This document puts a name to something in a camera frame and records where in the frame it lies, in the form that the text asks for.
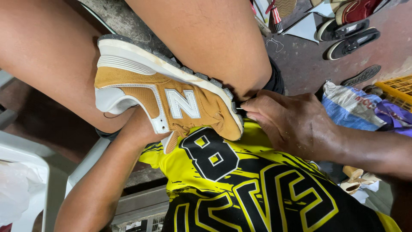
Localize white paper sheet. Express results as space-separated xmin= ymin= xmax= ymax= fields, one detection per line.
xmin=283 ymin=12 xmax=320 ymax=44

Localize grey plastic crate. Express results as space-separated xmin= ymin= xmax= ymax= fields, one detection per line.
xmin=110 ymin=185 xmax=170 ymax=232

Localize white and blue woven sack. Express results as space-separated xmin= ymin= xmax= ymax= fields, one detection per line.
xmin=321 ymin=81 xmax=387 ymax=131

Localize person's right hand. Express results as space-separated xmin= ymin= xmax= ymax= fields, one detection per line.
xmin=240 ymin=90 xmax=342 ymax=162

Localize yellow plastic crate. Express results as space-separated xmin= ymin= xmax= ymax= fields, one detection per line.
xmin=374 ymin=74 xmax=412 ymax=112

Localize yellow and black jersey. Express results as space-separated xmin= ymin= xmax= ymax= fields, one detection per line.
xmin=138 ymin=119 xmax=403 ymax=232

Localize purple plastic bag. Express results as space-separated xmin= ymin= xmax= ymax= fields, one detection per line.
xmin=374 ymin=99 xmax=412 ymax=138

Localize beige leather shoe piece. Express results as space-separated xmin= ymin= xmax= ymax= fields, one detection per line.
xmin=339 ymin=165 xmax=382 ymax=196

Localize beige sandal sole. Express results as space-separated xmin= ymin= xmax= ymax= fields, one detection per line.
xmin=274 ymin=0 xmax=297 ymax=18

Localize person's left hand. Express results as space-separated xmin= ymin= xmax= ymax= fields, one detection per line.
xmin=118 ymin=107 xmax=172 ymax=146

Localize person's right leg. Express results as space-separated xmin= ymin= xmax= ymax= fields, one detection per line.
xmin=126 ymin=0 xmax=273 ymax=101

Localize person's left leg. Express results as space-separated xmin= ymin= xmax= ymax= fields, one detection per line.
xmin=0 ymin=0 xmax=136 ymax=134

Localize red and white striped tool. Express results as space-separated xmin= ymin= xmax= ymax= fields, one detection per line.
xmin=265 ymin=0 xmax=284 ymax=35

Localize person's leg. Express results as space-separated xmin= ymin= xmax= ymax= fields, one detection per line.
xmin=0 ymin=0 xmax=136 ymax=134
xmin=126 ymin=0 xmax=273 ymax=101

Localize black shorts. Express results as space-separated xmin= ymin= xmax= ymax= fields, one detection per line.
xmin=261 ymin=56 xmax=286 ymax=96

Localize black slip-on shoe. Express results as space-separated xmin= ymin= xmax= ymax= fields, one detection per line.
xmin=316 ymin=19 xmax=371 ymax=42
xmin=326 ymin=27 xmax=381 ymax=61

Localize white thread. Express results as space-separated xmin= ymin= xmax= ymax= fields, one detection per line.
xmin=265 ymin=38 xmax=284 ymax=53

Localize red shoe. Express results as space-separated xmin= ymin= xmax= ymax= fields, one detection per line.
xmin=335 ymin=0 xmax=384 ymax=26

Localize white plastic bag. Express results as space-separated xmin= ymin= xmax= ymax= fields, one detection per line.
xmin=0 ymin=160 xmax=46 ymax=227

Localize tan suede sneaker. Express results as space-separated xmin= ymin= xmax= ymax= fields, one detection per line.
xmin=94 ymin=34 xmax=244 ymax=154

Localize black shoe sole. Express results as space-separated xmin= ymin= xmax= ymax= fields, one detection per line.
xmin=340 ymin=64 xmax=382 ymax=87

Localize white plastic chair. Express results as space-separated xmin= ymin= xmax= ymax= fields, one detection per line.
xmin=0 ymin=130 xmax=111 ymax=232

